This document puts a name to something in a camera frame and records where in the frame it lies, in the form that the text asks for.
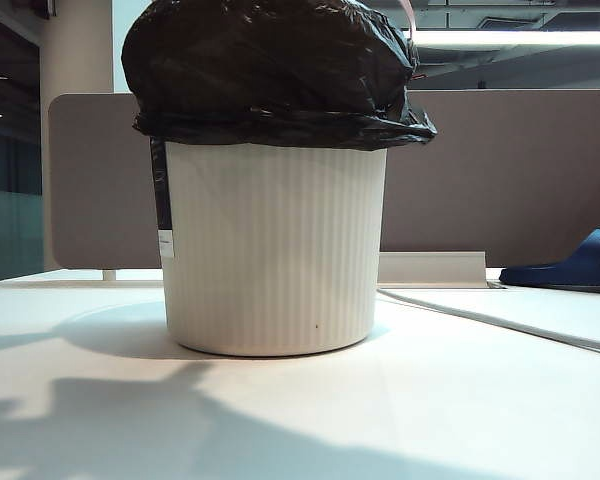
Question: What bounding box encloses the black garbage bag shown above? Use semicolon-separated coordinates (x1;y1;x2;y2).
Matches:
122;0;439;150

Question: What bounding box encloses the pink ring lid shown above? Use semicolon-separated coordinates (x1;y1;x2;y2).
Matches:
397;0;416;32

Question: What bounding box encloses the white ribbed trash can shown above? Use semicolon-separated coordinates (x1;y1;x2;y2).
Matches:
149;139;389;357

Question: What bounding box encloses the black and white label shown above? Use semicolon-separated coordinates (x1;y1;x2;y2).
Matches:
149;138;175;261

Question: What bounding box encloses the grey-brown desk divider panel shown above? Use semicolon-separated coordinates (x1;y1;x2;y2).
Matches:
47;89;600;271

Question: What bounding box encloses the dark blue slipper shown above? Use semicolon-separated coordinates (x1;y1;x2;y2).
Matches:
498;228;600;296

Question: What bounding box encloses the white ceiling light strip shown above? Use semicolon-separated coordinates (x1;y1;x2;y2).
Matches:
410;29;600;49

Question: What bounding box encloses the white cable tray flap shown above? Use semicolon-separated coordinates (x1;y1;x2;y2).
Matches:
378;252;506;290

